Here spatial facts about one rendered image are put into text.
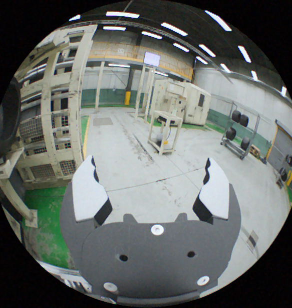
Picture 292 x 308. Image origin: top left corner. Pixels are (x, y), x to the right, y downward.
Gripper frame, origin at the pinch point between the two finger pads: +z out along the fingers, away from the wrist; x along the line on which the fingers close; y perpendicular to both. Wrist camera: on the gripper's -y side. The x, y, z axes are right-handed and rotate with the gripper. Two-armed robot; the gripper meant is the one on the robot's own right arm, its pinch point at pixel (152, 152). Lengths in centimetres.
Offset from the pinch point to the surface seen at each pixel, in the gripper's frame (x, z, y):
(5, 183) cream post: -125, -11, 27
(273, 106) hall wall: 964, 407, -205
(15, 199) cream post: -127, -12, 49
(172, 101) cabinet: 94, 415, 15
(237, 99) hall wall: 785, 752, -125
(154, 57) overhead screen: 19, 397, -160
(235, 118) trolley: 335, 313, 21
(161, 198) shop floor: 19, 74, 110
